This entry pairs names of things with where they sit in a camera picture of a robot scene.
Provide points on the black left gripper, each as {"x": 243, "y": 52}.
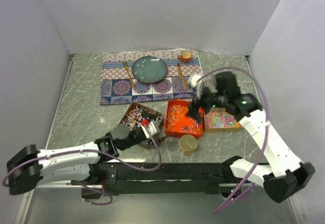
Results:
{"x": 159, "y": 139}

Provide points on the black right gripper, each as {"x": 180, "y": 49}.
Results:
{"x": 197, "y": 101}

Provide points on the gold tin of star candies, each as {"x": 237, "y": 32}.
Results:
{"x": 219, "y": 120}

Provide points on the brown tin of lollipops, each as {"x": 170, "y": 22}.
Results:
{"x": 136, "y": 113}

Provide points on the orange tray of candies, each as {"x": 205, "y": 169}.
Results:
{"x": 177, "y": 124}

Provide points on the gold round jar lid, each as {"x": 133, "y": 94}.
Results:
{"x": 188, "y": 142}

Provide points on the clear plastic jar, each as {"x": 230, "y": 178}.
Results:
{"x": 187, "y": 152}

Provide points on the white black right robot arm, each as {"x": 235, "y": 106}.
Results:
{"x": 286, "y": 173}

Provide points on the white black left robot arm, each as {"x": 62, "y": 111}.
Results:
{"x": 31, "y": 167}

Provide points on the gold knife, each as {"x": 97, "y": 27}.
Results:
{"x": 181, "y": 76}

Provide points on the orange coffee cup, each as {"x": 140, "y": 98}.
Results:
{"x": 185, "y": 56}

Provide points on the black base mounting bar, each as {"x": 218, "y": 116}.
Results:
{"x": 117, "y": 178}

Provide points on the patterned cloth placemat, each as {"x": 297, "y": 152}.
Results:
{"x": 115, "y": 83}

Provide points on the teal ceramic plate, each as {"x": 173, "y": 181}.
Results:
{"x": 149, "y": 69}

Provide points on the gold fork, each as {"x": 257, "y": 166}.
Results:
{"x": 126, "y": 68}

